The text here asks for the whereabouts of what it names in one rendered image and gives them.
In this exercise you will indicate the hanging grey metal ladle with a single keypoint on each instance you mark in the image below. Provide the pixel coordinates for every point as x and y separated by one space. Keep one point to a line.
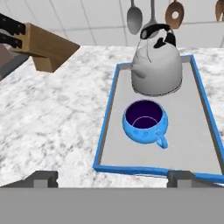
151 17

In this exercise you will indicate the hanging wooden slotted spoon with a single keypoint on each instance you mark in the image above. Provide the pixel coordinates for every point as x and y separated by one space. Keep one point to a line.
174 13

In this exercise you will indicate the hanging grey metal spoon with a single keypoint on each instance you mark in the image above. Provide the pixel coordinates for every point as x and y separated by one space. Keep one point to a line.
134 18

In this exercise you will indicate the hanging wooden utensil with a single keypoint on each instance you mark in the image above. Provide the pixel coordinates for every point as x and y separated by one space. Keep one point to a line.
219 10

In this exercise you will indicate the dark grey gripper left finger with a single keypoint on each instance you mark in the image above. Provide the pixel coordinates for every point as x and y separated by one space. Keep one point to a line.
43 178

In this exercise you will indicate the blue mug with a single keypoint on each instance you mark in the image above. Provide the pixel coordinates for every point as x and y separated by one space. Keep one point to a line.
145 122

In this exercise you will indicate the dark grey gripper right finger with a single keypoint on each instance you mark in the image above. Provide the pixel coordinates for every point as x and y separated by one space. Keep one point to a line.
182 178

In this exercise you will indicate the grey appliance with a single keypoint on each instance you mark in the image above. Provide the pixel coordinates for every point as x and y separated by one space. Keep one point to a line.
10 62

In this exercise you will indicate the grey tray with blue rim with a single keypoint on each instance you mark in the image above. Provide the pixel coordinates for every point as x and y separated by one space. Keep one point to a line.
186 128

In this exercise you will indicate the wooden knife block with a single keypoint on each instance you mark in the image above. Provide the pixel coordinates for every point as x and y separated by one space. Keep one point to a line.
43 48

